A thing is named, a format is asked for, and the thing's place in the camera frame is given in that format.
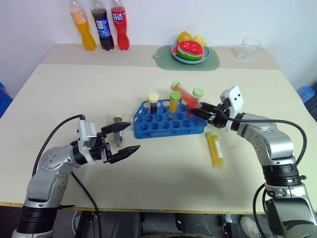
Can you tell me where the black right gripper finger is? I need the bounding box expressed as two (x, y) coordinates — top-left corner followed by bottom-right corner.
(191, 109), (212, 122)
(199, 102), (219, 113)

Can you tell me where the yellow tube with green cap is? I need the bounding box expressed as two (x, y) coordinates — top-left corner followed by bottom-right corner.
(169, 91), (181, 113)

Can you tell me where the orange soda bottle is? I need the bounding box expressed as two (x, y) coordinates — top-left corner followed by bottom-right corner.
(70, 0), (98, 52)

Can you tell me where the blue test tube rack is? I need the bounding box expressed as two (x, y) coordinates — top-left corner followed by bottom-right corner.
(133, 99), (208, 139)

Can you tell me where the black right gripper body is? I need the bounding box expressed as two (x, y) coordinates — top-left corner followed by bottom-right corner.
(207, 102), (232, 129)

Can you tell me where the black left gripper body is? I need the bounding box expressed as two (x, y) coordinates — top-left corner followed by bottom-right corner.
(89, 132), (112, 165)

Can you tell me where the red soda bottle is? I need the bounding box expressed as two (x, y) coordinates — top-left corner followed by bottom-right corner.
(110, 0), (131, 51)

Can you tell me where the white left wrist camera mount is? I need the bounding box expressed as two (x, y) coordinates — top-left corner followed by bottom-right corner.
(74, 119), (98, 165)

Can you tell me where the green cutting mat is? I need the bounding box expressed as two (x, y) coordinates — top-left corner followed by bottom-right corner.
(153, 44), (221, 72)

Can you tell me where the light blue plate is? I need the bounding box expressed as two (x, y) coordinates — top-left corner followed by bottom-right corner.
(171, 43), (211, 65)

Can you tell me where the blue water jug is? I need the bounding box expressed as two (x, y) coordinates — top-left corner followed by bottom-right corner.
(296, 85), (316, 103)

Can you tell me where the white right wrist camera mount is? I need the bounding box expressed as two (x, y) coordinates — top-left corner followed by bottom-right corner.
(219, 85), (245, 132)

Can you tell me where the white shoe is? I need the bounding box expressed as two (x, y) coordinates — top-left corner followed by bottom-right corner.
(239, 216), (261, 238)

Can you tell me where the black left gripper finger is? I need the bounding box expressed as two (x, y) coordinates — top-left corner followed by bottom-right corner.
(108, 144), (141, 164)
(101, 121), (132, 136)

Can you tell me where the grey tube with pale cap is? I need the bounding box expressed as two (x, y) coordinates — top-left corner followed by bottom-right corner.
(112, 115), (124, 147)

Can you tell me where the black table leg frame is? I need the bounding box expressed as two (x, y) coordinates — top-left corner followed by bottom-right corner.
(73, 211), (101, 238)

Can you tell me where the clear glass cup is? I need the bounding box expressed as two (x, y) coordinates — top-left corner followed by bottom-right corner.
(236, 37), (262, 61)

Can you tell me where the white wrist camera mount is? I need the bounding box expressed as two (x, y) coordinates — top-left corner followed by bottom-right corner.
(219, 85), (245, 132)
(74, 119), (98, 165)

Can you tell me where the red tube with green cap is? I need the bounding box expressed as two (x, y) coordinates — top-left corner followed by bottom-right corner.
(170, 80), (203, 117)

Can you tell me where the cola bottle with blue label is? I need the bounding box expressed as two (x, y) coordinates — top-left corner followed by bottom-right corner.
(90, 0), (115, 51)

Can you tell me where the toy watermelon slice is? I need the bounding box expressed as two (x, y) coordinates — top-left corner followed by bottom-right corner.
(176, 40), (205, 61)

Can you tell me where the orange yellow toy fruit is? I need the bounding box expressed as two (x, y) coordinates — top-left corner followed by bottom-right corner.
(177, 31), (194, 44)

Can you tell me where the dark tube with yellow cap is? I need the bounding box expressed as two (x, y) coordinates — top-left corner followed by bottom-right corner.
(147, 92), (159, 115)

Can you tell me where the clear tube with green cap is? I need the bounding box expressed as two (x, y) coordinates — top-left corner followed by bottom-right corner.
(192, 87), (205, 101)

